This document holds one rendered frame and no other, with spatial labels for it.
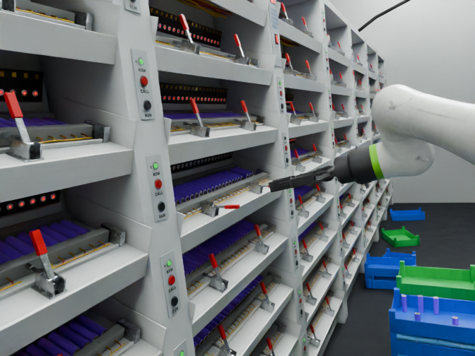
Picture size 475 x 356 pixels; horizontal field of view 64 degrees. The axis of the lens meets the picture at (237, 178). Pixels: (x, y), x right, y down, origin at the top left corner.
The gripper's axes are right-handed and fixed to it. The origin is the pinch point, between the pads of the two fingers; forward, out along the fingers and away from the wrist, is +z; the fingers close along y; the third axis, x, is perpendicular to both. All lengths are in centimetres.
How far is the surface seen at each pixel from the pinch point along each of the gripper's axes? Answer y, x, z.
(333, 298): 86, -73, 25
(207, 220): -30.4, -1.3, 7.8
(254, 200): -5.7, -2.4, 7.3
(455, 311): 50, -66, -32
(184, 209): -33.4, 2.6, 10.9
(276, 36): 22, 46, -3
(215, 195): -19.5, 2.9, 10.7
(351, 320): 93, -89, 21
